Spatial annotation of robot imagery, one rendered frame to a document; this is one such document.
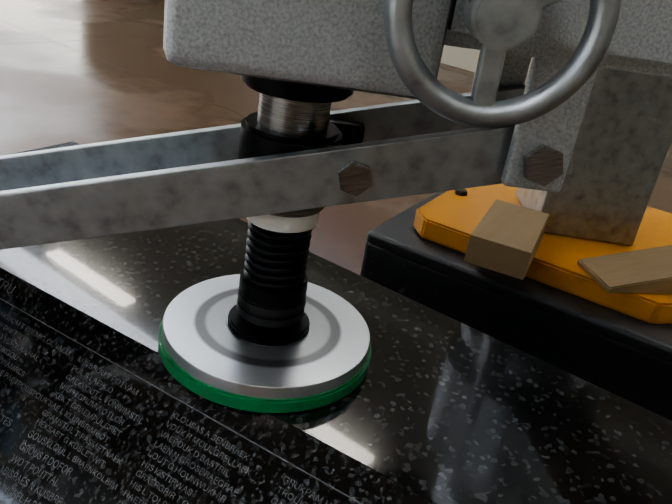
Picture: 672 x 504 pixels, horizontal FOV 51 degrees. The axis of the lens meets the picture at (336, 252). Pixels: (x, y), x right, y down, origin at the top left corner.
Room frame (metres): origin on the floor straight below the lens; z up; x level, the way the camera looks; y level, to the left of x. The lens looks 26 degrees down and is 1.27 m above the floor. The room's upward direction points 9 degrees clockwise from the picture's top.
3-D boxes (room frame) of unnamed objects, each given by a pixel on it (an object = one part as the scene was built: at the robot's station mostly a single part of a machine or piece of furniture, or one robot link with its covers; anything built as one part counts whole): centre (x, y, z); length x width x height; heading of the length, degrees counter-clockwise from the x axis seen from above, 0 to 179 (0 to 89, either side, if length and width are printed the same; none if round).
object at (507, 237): (1.12, -0.29, 0.81); 0.20 x 0.10 x 0.05; 160
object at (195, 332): (0.61, 0.06, 0.87); 0.21 x 0.21 x 0.01
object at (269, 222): (0.61, 0.06, 1.02); 0.07 x 0.07 x 0.04
